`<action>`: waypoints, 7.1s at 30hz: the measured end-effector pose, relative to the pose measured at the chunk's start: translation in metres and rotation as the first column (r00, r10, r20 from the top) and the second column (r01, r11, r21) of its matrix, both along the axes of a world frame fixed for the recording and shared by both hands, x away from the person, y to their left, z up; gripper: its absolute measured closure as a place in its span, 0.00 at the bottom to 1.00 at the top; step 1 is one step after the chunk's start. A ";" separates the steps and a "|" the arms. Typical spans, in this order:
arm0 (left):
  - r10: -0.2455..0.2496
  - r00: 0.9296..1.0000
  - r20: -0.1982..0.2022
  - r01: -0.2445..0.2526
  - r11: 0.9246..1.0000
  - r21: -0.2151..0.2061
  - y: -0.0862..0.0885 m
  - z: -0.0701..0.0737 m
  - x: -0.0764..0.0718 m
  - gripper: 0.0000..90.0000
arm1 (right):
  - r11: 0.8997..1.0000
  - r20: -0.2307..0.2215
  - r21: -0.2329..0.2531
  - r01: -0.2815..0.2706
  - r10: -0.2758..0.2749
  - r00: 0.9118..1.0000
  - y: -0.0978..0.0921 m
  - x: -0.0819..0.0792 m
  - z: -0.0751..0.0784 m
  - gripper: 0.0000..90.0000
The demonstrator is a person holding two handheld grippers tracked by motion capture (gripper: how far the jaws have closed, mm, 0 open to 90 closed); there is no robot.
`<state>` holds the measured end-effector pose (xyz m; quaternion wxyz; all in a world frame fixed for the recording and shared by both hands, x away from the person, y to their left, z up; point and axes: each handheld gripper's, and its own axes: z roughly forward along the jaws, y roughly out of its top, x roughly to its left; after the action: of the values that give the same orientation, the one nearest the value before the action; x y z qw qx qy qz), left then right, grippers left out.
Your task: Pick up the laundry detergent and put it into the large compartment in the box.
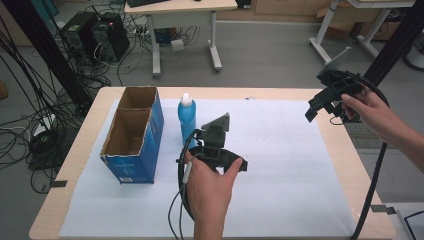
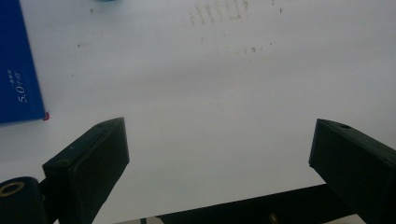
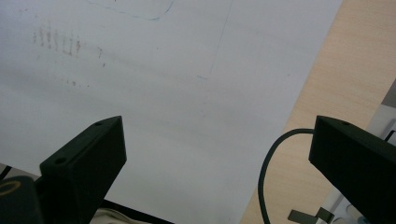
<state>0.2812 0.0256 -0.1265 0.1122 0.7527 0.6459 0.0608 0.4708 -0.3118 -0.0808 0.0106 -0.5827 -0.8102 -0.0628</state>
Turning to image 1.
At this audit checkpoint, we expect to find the thick black gripper cable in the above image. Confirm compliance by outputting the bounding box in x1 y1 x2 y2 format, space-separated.
348 70 392 240

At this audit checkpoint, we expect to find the blue bottle with white cap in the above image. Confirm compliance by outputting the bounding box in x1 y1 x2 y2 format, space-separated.
177 92 198 150

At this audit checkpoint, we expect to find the small white box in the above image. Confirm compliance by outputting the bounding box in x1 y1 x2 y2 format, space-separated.
170 38 185 53

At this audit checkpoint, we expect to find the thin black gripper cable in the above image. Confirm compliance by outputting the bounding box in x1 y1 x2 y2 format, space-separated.
167 128 203 240

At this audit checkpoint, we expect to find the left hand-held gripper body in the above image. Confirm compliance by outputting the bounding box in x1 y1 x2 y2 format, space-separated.
191 112 249 174

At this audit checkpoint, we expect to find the white paper mat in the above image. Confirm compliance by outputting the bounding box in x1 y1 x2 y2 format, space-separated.
59 97 358 239

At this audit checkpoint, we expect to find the black computer tower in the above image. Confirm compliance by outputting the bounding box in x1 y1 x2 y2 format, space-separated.
59 11 98 65
91 12 131 63

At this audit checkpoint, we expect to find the black metal post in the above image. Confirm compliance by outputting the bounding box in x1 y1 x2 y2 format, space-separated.
2 0 95 116
363 0 424 88

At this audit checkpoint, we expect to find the tangle of black floor cables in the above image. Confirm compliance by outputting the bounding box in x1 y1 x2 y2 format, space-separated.
0 13 113 195

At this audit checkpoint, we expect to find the white desk frame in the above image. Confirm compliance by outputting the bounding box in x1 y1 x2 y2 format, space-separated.
308 0 416 65

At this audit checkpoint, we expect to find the white plug on cable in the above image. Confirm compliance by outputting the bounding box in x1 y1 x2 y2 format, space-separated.
182 161 194 185

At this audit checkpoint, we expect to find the person's left hand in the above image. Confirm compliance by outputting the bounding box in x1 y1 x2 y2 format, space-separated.
182 151 244 219

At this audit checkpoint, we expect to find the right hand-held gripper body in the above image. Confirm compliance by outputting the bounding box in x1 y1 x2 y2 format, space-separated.
316 46 364 123

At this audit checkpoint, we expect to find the wooden desk with white legs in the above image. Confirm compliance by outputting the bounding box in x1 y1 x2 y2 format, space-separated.
124 0 239 80

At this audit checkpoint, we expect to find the person's right hand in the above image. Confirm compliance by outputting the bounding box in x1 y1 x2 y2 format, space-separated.
340 84 401 144

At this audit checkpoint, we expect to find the brown cardboard box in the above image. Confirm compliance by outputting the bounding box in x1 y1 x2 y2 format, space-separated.
316 5 403 42

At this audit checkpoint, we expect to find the white power strip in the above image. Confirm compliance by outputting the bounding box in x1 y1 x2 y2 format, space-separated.
32 113 57 137

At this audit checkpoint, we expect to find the blue cardboard box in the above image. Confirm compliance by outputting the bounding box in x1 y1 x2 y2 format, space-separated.
99 86 165 185

